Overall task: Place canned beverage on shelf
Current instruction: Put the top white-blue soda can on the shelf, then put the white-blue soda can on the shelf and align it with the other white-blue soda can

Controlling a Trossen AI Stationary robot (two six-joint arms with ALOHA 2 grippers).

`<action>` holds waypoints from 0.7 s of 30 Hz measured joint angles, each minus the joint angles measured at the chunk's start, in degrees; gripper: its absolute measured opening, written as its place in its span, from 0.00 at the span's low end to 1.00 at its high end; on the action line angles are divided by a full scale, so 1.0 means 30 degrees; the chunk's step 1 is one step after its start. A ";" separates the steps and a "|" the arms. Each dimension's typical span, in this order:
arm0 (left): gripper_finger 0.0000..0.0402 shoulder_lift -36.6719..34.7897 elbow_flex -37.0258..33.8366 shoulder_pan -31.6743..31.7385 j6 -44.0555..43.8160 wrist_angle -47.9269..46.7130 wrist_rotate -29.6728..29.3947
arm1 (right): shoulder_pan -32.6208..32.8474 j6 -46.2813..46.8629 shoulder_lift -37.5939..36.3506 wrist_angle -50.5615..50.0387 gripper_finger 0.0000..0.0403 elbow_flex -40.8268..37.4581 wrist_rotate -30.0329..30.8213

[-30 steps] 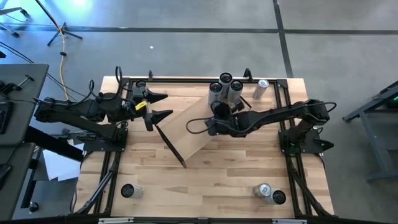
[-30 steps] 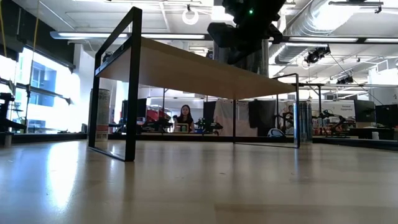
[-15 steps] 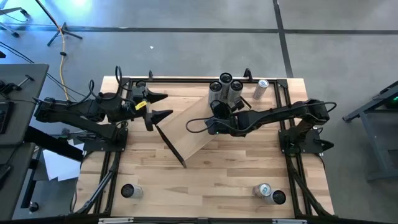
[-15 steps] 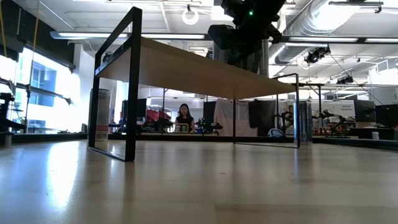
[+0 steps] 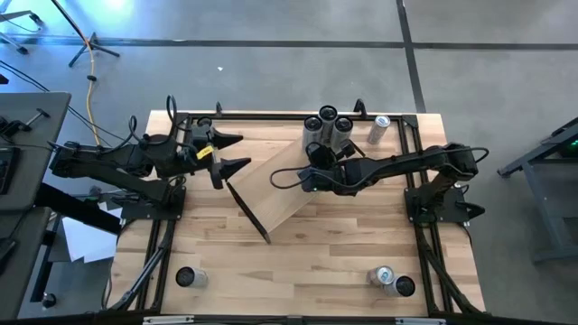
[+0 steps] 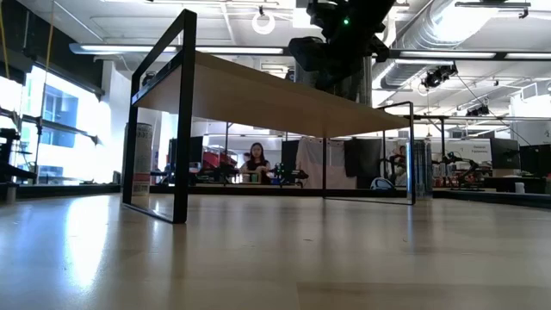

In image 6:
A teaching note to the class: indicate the black computer monitor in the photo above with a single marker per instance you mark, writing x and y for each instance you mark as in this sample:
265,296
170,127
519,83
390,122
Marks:
197,150
536,160
504,153

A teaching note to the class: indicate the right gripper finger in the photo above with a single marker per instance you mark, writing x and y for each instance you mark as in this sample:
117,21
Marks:
307,53
379,48

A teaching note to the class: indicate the white hanging cloth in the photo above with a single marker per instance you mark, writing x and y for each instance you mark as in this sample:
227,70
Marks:
314,163

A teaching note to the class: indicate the black ceiling camera cluster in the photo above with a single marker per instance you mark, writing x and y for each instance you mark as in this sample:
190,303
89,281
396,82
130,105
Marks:
437,76

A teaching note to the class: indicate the background black robot arm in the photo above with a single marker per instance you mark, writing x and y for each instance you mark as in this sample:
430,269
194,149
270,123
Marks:
452,157

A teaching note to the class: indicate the black hanging cloth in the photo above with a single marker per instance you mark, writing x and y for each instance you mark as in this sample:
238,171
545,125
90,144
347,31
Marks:
363,157

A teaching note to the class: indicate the white cup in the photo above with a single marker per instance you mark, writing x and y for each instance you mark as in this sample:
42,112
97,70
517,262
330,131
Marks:
519,188

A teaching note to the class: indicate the seated person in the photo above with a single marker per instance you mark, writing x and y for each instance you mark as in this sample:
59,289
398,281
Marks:
257,165

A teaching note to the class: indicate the silver Celsius beverage can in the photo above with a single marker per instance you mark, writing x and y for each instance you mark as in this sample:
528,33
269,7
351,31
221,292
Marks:
366,86

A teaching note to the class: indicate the black ceiling rail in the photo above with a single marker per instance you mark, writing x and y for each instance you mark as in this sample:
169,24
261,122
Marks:
490,4

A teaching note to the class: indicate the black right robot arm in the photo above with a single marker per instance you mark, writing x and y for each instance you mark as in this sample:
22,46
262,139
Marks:
357,13

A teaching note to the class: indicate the black upright screen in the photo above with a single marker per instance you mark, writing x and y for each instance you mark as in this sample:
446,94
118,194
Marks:
289,155

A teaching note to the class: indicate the silver ventilation duct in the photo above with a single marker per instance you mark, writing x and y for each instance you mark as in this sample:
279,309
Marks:
430,34

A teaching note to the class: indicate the white and blue round object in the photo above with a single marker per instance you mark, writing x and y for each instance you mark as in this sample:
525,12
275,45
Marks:
382,184

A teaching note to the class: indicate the black dome ceiling device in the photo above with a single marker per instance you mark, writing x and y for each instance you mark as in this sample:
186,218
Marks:
290,75

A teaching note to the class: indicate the black equipment rack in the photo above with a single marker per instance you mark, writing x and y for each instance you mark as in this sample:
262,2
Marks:
6,150

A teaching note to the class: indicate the small black ceiling device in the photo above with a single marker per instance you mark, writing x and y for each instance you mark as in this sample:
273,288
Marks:
478,111

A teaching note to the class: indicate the Celsius Peach Vibe can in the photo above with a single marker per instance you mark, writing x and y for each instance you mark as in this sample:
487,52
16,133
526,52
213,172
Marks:
144,155

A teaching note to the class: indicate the beverage can with silver lid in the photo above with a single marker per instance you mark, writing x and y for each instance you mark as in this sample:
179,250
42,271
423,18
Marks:
424,168

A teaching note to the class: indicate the long ceiling light bar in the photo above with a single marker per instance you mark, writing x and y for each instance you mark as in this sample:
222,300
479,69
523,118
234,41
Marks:
447,54
107,48

